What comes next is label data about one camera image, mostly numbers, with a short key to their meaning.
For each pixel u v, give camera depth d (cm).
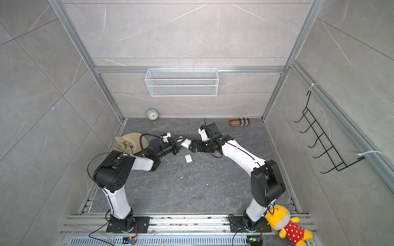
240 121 114
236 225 73
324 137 67
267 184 46
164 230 73
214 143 63
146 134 87
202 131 80
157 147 75
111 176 50
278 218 69
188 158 97
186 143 86
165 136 90
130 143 103
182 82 100
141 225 73
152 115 114
